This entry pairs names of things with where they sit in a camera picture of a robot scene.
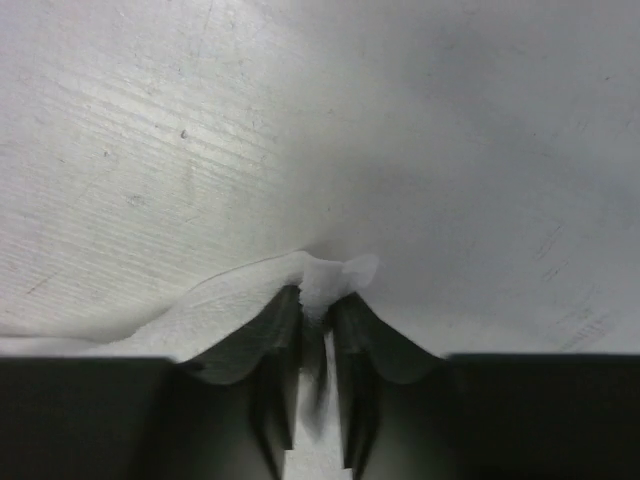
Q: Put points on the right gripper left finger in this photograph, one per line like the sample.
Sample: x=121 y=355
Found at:
x=248 y=385

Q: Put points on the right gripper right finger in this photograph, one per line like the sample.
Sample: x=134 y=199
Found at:
x=392 y=397

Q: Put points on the white towel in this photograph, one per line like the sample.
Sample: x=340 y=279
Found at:
x=218 y=306

